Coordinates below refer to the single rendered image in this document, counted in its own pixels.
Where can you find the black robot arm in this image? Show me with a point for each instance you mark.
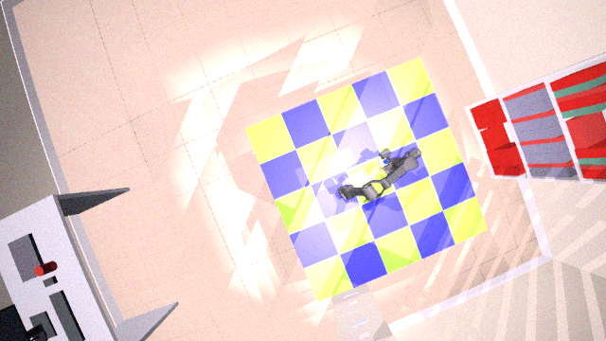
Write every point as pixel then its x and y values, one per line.
pixel 406 163

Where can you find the white square block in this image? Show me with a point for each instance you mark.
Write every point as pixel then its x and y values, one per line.
pixel 381 163

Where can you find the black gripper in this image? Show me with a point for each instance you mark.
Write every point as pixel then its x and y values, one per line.
pixel 384 154

